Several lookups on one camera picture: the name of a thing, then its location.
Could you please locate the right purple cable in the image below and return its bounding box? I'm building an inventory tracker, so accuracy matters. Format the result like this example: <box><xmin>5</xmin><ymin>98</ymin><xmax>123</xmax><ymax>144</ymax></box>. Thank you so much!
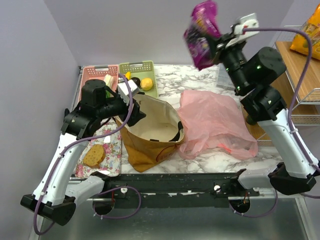
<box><xmin>228</xmin><ymin>26</ymin><xmax>320</xmax><ymax>219</ymax></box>

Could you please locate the green leek vegetable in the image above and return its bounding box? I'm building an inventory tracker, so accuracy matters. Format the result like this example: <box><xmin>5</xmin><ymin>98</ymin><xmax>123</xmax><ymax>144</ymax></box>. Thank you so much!
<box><xmin>103</xmin><ymin>74</ymin><xmax>114</xmax><ymax>98</ymax></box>

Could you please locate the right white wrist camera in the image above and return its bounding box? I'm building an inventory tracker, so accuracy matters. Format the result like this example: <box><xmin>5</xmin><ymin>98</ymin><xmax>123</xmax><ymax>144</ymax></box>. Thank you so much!
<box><xmin>231</xmin><ymin>13</ymin><xmax>260</xmax><ymax>41</ymax></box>

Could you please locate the yellow lemon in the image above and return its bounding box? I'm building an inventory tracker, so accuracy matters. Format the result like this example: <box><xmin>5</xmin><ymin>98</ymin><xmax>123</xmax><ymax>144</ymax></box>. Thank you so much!
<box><xmin>140</xmin><ymin>77</ymin><xmax>154</xmax><ymax>91</ymax></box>

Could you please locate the pink plastic grocery bag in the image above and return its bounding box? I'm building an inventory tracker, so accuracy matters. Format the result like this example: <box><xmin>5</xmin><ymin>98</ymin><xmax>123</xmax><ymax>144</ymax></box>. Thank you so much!
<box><xmin>177</xmin><ymin>90</ymin><xmax>258</xmax><ymax>160</ymax></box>

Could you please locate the black mounting rail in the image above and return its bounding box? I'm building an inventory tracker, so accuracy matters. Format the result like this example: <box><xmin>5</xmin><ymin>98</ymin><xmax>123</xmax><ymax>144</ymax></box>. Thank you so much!
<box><xmin>94</xmin><ymin>173</ymin><xmax>259</xmax><ymax>209</ymax></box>

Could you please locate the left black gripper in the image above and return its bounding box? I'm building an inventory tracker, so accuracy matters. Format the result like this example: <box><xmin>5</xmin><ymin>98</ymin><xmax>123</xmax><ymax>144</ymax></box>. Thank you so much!
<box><xmin>96</xmin><ymin>91</ymin><xmax>146</xmax><ymax>126</ymax></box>

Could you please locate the purple cable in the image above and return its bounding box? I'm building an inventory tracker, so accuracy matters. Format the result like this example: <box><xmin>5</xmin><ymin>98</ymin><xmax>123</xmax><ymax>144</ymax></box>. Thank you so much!
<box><xmin>228</xmin><ymin>26</ymin><xmax>320</xmax><ymax>219</ymax></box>
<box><xmin>32</xmin><ymin>73</ymin><xmax>142</xmax><ymax>236</ymax></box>

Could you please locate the green plastic basket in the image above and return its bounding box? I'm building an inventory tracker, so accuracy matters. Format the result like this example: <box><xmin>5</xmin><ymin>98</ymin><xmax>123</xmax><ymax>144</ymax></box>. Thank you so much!
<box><xmin>119</xmin><ymin>60</ymin><xmax>159</xmax><ymax>98</ymax></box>

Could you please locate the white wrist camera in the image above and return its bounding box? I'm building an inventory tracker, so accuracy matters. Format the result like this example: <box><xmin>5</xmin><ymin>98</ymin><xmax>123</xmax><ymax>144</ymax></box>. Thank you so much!
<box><xmin>231</xmin><ymin>13</ymin><xmax>260</xmax><ymax>41</ymax></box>
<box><xmin>117</xmin><ymin>79</ymin><xmax>140</xmax><ymax>106</ymax></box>

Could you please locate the bread slice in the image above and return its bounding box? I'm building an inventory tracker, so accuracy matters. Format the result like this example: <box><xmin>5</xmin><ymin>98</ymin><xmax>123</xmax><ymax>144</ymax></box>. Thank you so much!
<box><xmin>82</xmin><ymin>144</ymin><xmax>106</xmax><ymax>169</ymax></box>

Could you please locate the pink plastic basket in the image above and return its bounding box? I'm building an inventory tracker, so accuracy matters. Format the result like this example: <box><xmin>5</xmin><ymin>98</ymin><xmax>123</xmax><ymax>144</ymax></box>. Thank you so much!
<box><xmin>79</xmin><ymin>64</ymin><xmax>119</xmax><ymax>92</ymax></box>

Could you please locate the yellow Trader Joe's tote bag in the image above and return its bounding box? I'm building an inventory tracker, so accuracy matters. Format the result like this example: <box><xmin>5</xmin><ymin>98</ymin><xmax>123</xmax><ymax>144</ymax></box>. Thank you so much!
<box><xmin>120</xmin><ymin>94</ymin><xmax>185</xmax><ymax>173</ymax></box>

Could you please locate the purple grape candy packet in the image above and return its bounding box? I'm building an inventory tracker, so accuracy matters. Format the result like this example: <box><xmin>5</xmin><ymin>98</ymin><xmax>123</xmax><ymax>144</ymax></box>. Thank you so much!
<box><xmin>183</xmin><ymin>0</ymin><xmax>221</xmax><ymax>70</ymax></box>

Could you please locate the clear plastic box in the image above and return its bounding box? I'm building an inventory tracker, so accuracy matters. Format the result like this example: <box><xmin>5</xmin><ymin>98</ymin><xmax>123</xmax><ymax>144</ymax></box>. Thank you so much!
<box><xmin>216</xmin><ymin>64</ymin><xmax>234</xmax><ymax>89</ymax></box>

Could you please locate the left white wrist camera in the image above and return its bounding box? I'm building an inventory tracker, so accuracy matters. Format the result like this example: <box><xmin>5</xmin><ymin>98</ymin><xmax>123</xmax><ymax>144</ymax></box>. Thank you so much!
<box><xmin>117</xmin><ymin>79</ymin><xmax>140</xmax><ymax>106</ymax></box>

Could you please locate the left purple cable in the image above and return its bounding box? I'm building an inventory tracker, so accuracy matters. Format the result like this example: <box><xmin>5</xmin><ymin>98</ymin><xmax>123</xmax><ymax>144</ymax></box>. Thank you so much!
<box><xmin>32</xmin><ymin>73</ymin><xmax>142</xmax><ymax>236</ymax></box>

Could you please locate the dark brown round fruit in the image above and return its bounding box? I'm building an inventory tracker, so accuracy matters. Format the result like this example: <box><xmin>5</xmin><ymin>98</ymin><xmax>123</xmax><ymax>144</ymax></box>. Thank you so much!
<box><xmin>131</xmin><ymin>77</ymin><xmax>141</xmax><ymax>87</ymax></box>

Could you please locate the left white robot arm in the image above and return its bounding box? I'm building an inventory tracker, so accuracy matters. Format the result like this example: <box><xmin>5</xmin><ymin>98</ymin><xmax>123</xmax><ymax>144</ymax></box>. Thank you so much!
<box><xmin>20</xmin><ymin>77</ymin><xmax>146</xmax><ymax>229</ymax></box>

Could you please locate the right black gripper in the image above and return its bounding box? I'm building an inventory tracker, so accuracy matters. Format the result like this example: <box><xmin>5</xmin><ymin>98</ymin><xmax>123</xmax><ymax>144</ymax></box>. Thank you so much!
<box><xmin>207</xmin><ymin>31</ymin><xmax>251</xmax><ymax>94</ymax></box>

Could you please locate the yellow banana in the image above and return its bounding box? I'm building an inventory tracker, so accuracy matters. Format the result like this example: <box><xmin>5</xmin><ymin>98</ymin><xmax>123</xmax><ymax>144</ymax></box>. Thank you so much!
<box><xmin>125</xmin><ymin>71</ymin><xmax>131</xmax><ymax>80</ymax></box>

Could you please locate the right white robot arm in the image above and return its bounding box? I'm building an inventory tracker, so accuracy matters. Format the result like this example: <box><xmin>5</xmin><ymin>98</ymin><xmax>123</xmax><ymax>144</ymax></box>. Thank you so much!
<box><xmin>206</xmin><ymin>34</ymin><xmax>320</xmax><ymax>196</ymax></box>

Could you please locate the orange candy packet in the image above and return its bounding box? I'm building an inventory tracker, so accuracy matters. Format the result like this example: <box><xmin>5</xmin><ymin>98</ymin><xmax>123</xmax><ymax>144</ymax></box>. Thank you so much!
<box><xmin>290</xmin><ymin>4</ymin><xmax>320</xmax><ymax>60</ymax></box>

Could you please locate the green glass bottle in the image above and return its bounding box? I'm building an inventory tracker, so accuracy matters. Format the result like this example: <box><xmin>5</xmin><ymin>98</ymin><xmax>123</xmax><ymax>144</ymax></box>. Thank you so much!
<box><xmin>245</xmin><ymin>115</ymin><xmax>257</xmax><ymax>126</ymax></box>

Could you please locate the floral tray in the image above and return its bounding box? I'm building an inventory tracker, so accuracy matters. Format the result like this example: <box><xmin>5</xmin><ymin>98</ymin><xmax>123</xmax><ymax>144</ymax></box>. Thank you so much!
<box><xmin>74</xmin><ymin>131</ymin><xmax>122</xmax><ymax>178</ymax></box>

